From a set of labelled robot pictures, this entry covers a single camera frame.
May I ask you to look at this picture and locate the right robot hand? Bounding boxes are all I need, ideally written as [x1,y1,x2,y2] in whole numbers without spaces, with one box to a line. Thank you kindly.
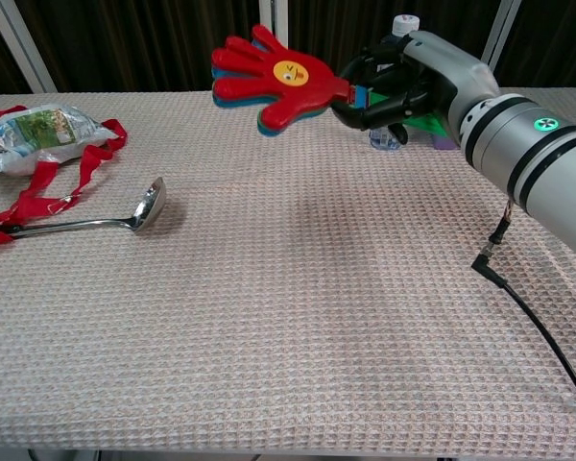
[332,30,502,148]

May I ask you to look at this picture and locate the plastic bag with red handles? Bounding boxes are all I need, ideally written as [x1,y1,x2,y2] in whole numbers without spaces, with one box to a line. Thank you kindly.
[0,104,129,254]

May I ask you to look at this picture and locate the red hand clapper green handle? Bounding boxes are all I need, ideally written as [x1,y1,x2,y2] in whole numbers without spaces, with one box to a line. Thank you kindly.
[210,24,450,141]

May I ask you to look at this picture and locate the stainless steel ladle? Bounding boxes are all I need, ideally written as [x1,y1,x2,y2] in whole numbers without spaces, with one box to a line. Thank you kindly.
[0,176,167,240]

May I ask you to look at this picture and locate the white frame post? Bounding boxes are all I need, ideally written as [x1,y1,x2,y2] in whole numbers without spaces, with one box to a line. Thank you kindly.
[479,0,523,68]
[258,0,290,90]
[0,0,58,94]

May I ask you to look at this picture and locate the beige waffle tablecloth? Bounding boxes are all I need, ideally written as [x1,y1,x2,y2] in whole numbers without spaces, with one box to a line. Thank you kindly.
[0,87,576,453]

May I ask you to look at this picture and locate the dark curtain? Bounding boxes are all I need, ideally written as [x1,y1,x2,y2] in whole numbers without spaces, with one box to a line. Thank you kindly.
[0,0,576,95]

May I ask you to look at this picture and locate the black cable with angled plug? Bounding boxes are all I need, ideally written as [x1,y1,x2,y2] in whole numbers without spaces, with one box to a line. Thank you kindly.
[470,190,576,425]

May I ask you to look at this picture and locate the clear plastic water bottle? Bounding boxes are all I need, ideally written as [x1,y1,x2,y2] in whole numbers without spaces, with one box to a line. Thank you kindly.
[368,13,421,152]

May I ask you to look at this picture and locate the purple foam block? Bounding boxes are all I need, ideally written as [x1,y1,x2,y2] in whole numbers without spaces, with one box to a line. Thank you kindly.
[431,133,463,152]

